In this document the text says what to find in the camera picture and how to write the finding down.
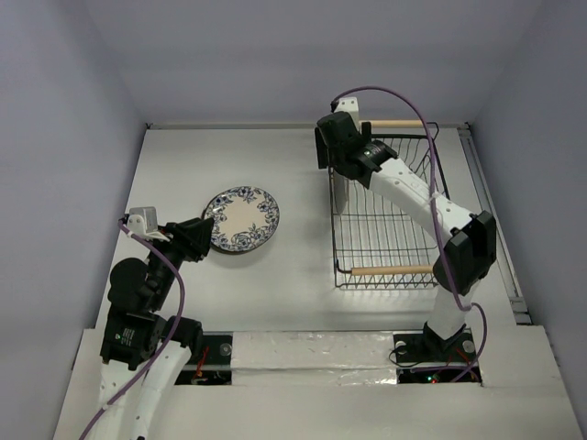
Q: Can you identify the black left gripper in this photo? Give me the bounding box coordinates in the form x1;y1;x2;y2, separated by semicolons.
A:
149;214;214;307

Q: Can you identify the dark teal brown-rimmed plate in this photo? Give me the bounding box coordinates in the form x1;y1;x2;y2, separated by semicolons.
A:
204;204;280;254

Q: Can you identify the grey patterned plate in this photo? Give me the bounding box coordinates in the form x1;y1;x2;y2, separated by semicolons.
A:
332;170;349;215

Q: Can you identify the white blue floral plate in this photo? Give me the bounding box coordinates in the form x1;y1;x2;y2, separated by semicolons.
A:
203;186;280;254

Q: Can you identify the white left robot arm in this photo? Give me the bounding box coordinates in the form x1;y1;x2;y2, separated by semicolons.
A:
80;207;214;439

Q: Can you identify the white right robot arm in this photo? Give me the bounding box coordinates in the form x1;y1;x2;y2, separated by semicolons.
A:
315;111;497;368

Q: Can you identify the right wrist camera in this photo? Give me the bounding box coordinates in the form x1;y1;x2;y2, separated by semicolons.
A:
331;96;360;131

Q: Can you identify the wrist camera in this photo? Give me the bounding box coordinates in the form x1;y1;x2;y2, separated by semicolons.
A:
331;96;360;131
125;206;170;242

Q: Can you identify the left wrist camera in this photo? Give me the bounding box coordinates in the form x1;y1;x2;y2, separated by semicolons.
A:
125;206;170;242

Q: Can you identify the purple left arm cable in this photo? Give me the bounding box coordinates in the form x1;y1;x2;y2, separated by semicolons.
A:
72;217;189;440

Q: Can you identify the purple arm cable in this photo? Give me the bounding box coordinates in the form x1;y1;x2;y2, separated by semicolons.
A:
72;217;189;440
329;85;487;384

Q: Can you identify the black wire dish rack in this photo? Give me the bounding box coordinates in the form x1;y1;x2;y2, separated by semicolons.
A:
327;119;473;290

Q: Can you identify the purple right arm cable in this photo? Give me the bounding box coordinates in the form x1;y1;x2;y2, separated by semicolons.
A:
329;85;487;384

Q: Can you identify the aluminium rail on table edge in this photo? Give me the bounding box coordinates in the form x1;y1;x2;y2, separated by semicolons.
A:
457;124;534;325

